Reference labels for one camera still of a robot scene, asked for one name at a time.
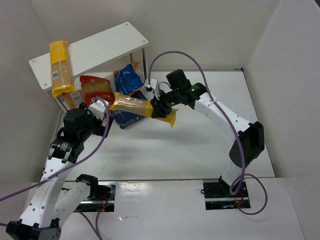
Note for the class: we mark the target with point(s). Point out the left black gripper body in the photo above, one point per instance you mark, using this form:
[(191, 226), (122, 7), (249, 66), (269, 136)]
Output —
[(105, 122)]

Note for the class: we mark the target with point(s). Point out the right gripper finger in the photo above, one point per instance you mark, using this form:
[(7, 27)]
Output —
[(154, 102), (160, 111)]

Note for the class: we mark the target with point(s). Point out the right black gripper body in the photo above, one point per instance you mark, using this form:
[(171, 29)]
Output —
[(158, 108)]

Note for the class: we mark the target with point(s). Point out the yellow spaghetti bag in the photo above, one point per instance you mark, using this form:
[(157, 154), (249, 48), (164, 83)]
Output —
[(61, 73), (142, 107)]

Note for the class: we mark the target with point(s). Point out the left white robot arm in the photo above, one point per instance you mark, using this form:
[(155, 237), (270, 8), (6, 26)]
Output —
[(46, 214)]

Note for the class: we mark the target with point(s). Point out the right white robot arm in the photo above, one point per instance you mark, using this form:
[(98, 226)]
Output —
[(248, 138)]

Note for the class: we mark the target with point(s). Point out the dark blue Barilla pasta box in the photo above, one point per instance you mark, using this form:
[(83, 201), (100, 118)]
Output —
[(125, 119)]

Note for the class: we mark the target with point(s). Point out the blue pasta bag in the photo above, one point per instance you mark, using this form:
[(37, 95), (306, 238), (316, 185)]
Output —
[(126, 80)]

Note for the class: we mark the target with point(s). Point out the red pasta bag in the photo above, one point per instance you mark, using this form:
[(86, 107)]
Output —
[(91, 87)]

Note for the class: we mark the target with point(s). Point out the yellow spaghetti bag on shelf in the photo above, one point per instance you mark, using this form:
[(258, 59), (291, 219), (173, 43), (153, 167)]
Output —
[(61, 73)]

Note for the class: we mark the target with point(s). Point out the white two-tier shelf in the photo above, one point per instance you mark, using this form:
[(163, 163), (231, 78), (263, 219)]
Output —
[(90, 53)]

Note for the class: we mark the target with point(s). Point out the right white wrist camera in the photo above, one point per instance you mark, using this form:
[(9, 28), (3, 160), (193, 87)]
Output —
[(152, 85)]

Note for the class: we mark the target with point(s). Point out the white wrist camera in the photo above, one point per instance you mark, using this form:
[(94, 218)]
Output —
[(152, 85), (99, 107)]

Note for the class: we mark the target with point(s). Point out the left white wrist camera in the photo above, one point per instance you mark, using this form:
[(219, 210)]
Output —
[(99, 107)]

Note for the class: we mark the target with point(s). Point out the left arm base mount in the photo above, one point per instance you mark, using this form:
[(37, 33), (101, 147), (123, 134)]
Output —
[(105, 197)]

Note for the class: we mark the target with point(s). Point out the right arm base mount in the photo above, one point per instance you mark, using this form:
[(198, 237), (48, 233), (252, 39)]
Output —
[(217, 196)]

